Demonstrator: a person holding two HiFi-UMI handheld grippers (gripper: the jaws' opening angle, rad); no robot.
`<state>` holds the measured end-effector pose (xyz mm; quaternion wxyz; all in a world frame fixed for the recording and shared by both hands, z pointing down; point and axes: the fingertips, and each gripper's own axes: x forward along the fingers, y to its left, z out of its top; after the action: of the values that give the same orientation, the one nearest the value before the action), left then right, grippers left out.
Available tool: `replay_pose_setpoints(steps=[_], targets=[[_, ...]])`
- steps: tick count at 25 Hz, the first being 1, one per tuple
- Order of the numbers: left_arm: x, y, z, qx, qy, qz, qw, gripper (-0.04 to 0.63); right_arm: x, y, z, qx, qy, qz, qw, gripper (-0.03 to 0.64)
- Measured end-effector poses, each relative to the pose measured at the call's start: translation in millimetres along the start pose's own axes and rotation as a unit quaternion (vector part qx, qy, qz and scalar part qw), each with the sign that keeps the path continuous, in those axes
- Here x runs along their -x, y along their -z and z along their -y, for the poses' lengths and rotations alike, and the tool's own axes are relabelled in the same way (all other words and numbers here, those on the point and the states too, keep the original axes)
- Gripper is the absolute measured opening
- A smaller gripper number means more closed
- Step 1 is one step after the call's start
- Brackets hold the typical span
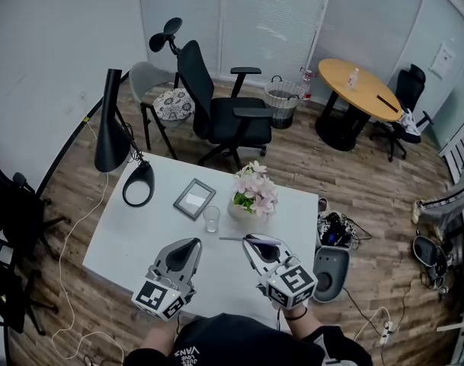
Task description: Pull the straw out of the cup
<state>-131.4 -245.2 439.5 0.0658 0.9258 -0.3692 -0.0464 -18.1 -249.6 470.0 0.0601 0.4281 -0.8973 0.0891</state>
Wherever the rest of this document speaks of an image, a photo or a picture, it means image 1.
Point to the person's right forearm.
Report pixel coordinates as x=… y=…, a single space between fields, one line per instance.
x=304 y=324

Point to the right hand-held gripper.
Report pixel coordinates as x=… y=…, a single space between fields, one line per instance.
x=292 y=280

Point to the wicker basket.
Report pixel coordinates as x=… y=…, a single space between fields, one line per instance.
x=282 y=101

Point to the white cloth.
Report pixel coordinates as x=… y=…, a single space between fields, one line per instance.
x=410 y=122

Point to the floral seat cushion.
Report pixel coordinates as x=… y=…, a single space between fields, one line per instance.
x=173 y=104

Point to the black desk lamp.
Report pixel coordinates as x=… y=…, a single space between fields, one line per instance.
x=109 y=139

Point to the black wristband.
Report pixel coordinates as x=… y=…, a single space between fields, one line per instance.
x=295 y=317

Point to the round wooden table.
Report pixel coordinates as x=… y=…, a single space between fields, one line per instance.
x=353 y=90

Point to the black office chair with headrest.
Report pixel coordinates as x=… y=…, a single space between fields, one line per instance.
x=224 y=124

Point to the grey picture frame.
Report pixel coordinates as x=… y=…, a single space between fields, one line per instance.
x=194 y=199

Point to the white power strip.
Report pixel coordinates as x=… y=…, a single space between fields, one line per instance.
x=386 y=332

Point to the black round device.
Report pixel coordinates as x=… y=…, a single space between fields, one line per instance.
x=429 y=254

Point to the white paper sheet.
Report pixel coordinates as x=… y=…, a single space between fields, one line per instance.
x=442 y=61

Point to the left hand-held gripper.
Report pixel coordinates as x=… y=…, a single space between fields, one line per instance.
x=160 y=265

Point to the grey chair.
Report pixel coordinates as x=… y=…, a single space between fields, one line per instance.
x=146 y=78

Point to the pink flowers in white pot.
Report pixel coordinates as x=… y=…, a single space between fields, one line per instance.
x=254 y=196

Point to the dark flat bar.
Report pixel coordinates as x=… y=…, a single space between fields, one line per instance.
x=388 y=103

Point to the person's left forearm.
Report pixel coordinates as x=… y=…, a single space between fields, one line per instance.
x=159 y=339

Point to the person's black shirt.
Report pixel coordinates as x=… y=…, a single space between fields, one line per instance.
x=239 y=341

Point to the small clear bottle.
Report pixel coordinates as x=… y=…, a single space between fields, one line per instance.
x=353 y=78

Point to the white slatted rack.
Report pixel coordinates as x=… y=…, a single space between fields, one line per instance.
x=460 y=151

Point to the clear glass cup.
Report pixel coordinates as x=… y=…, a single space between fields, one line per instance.
x=211 y=219

